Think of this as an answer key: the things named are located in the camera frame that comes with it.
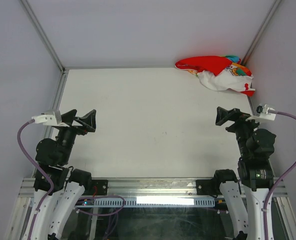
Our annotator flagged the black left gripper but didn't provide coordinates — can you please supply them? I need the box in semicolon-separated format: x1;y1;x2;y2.
57;108;96;163

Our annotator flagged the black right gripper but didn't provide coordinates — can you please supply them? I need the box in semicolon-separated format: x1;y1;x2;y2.
215;105;265;158

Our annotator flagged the red white rainbow kids jacket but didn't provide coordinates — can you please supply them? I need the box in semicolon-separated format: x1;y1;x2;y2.
175;55;255;97

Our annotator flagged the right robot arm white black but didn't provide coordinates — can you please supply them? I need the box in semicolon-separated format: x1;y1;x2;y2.
211;107;276;240

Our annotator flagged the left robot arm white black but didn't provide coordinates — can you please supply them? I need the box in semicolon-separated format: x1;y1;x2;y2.
22;109;96;240

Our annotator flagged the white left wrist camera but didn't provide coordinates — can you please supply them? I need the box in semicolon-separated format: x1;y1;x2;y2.
32;109;62;127

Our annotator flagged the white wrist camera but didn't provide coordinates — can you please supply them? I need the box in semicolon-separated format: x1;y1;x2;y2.
32;109;62;127
246;104;276;123

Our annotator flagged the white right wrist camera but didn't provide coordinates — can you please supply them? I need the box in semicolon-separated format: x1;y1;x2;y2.
246;104;276;123

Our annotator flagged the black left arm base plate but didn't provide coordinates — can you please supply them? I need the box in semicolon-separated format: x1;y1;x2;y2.
89;179;109;196

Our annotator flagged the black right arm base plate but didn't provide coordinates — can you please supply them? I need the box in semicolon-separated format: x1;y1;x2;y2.
195;178;221;198

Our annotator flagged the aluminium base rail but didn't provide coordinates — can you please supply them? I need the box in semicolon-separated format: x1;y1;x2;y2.
19;177;288;200

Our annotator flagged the grey slotted cable duct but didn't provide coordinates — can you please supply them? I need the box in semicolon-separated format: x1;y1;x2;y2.
76;196;215;208

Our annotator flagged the right aluminium frame post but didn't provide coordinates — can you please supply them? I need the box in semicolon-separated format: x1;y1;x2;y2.
241;0;283;66

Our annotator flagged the aluminium frame post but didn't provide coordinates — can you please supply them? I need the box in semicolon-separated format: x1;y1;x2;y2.
19;0;65;73
241;0;283;66

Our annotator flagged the purple cable under rail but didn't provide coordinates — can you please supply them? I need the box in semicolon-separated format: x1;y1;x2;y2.
74;194;126;240

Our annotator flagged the left aluminium frame post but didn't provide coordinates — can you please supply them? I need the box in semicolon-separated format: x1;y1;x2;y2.
19;0;65;73

